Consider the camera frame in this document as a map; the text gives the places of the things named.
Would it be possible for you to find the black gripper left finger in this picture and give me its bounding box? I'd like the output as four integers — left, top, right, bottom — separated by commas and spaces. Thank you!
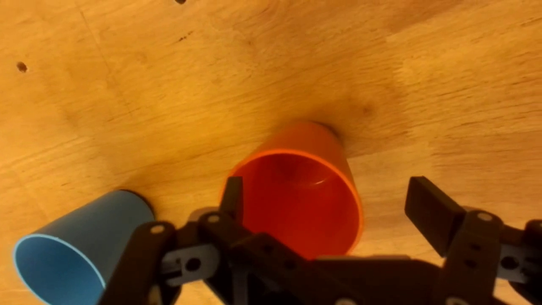
101, 174, 319, 305

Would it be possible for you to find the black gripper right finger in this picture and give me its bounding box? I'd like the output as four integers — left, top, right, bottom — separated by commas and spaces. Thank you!
405, 174, 542, 305

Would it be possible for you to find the orange plastic cup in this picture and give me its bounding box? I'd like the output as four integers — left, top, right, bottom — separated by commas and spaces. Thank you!
228, 118, 366, 260

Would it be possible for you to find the blue plastic cup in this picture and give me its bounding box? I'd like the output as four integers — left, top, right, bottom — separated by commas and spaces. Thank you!
12, 188, 158, 305

